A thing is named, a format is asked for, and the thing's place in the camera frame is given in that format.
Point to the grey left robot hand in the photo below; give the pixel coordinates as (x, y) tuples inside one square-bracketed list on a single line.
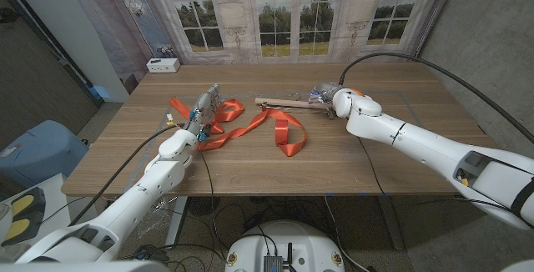
[(206, 107)]

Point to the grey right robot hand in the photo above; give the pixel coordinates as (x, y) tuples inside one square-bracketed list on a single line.
[(324, 92)]

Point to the orange ribbon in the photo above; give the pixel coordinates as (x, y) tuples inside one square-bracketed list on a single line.
[(281, 132)]

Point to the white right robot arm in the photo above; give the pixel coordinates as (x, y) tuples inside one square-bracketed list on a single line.
[(417, 140)]

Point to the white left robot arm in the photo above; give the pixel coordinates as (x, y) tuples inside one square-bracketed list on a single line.
[(137, 197)]

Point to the white power strip box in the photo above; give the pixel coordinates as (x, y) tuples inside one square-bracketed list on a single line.
[(162, 66)]

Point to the printed window backdrop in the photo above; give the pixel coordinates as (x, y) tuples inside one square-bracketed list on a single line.
[(292, 13)]

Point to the metal table leg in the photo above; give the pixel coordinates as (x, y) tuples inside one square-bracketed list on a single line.
[(392, 226), (177, 222)]

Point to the clear plastic bag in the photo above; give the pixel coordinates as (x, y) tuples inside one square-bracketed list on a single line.
[(156, 222)]

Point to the white side cabinet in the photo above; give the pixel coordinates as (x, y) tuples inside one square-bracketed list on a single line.
[(62, 192)]

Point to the blue plastic bin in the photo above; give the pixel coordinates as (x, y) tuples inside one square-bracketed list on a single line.
[(41, 151)]

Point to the white robot chest shell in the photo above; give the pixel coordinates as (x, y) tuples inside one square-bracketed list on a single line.
[(83, 267)]

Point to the black yellow foot pedal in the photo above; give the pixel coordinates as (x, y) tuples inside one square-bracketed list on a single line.
[(21, 215)]

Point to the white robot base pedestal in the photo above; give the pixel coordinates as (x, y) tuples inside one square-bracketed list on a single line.
[(288, 238)]

